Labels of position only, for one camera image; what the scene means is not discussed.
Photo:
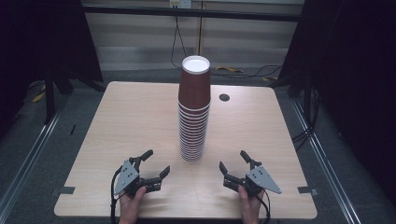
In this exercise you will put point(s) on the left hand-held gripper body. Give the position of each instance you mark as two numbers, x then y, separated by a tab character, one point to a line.
126	179

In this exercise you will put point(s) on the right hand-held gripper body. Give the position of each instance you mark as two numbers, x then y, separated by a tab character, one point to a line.
261	179

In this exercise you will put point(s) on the stack of brown paper cups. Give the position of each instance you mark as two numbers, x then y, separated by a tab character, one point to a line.
194	93

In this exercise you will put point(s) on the person's left hand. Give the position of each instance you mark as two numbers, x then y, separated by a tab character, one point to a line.
130	207

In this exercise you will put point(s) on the person's right hand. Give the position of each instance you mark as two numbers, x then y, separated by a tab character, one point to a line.
250	208

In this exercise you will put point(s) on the grey tape piece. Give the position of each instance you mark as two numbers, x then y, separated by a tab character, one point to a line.
306	189
67	190

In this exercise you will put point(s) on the round dark table grommet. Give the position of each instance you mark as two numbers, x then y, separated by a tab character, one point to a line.
224	97

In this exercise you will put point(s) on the black floor tape strip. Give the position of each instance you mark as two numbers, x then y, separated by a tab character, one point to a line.
73	129

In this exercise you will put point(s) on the yellow floor marker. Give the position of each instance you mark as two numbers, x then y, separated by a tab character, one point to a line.
269	79
229	68
39	97

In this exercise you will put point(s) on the black metal stand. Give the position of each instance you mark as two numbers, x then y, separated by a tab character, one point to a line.
49	99
307	102

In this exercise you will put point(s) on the black curtain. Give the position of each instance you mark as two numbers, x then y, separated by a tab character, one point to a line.
40	37
351	77

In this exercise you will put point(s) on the black horizontal bar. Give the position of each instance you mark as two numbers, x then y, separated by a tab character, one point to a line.
186	12

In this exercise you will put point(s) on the aluminium floor rail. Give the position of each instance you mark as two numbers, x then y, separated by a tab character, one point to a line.
323	161
28	158

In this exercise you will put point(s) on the white wall socket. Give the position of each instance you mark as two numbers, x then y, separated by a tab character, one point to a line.
180	3

